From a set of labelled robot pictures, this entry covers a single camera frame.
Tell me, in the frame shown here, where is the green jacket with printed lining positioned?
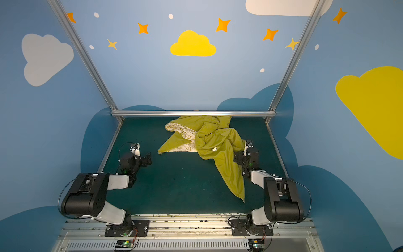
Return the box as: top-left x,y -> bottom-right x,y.
158,115 -> 246,201

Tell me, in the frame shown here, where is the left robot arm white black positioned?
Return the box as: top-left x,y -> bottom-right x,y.
57,152 -> 152,227

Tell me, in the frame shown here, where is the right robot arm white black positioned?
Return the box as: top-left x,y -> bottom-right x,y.
234,147 -> 312,226

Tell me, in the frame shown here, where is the left controller board green led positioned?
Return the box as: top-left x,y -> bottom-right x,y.
114,240 -> 134,252

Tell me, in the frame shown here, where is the right controller board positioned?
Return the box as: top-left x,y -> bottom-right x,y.
248,239 -> 265,252

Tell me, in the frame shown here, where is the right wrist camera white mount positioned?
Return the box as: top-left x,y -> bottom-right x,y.
244,140 -> 254,152

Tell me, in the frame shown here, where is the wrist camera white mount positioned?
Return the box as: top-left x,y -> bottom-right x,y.
130,143 -> 141,156
244,140 -> 254,152

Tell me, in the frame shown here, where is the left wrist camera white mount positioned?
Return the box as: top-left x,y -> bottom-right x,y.
130,143 -> 141,156

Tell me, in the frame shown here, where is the right aluminium frame post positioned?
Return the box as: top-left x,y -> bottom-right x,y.
264,0 -> 326,126

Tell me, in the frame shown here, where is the aluminium frame post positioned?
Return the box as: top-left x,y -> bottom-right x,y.
47,0 -> 118,111
264,0 -> 326,126

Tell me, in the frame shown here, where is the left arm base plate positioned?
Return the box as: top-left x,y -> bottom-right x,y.
105,219 -> 150,237

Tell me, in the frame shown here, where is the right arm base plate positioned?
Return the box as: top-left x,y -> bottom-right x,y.
227,218 -> 273,237

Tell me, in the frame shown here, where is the aluminium rail base frame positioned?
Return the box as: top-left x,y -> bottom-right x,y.
53,213 -> 324,252

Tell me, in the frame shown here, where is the left aluminium frame post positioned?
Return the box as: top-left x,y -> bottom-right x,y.
47,0 -> 118,111

